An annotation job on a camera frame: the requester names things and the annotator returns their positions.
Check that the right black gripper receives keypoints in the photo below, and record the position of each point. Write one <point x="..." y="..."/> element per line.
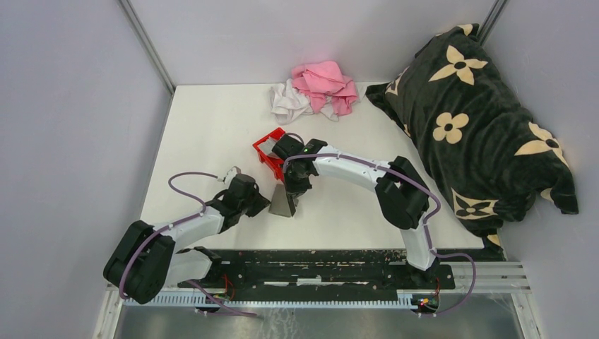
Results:
<point x="293" y="188"/>

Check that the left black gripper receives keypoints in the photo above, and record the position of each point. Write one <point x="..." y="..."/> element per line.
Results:
<point x="261" y="203"/>

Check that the grey card holder wallet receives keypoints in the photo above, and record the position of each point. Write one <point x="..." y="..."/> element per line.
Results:
<point x="279" y="204"/>

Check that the red plastic bin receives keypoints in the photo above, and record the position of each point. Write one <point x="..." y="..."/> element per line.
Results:
<point x="273" y="163"/>

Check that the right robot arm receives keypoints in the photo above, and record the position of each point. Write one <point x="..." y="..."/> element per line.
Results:
<point x="404" y="199"/>

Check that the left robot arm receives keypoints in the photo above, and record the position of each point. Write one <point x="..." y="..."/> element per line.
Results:
<point x="148" y="257"/>

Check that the stack of cards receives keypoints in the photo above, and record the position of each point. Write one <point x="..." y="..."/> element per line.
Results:
<point x="267" y="148"/>

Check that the white cloth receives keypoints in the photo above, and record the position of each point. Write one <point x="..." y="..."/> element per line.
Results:
<point x="287" y="104"/>

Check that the pink cloth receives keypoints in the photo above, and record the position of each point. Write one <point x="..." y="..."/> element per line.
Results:
<point x="324" y="83"/>

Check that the black floral pillow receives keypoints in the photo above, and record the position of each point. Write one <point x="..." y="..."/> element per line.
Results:
<point x="481" y="146"/>

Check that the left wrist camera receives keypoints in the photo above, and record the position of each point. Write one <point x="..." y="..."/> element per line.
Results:
<point x="229" y="175"/>

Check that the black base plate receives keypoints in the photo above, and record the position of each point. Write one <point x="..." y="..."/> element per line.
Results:
<point x="319" y="275"/>

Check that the aluminium rail frame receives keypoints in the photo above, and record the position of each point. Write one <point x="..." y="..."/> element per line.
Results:
<point x="490" y="302"/>

